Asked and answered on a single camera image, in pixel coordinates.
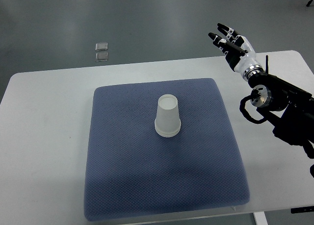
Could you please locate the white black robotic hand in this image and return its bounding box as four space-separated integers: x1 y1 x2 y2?
208 23 262 81

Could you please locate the white paper cup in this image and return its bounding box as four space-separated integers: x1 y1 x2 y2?
155 126 181 138
155 94 181 132

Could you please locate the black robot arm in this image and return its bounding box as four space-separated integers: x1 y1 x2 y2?
239 64 314 159

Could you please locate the white paper cup on cushion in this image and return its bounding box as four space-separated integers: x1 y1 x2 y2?
155 126 181 138

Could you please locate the upper metal floor plate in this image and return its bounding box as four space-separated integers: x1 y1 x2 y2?
95 42 108 51

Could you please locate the blue mesh cushion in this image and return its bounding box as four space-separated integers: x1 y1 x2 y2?
84 78 250 221

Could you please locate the black table control panel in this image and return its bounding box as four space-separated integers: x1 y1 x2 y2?
290 206 314 214

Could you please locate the white table leg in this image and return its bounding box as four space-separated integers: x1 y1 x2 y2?
253 212 268 225

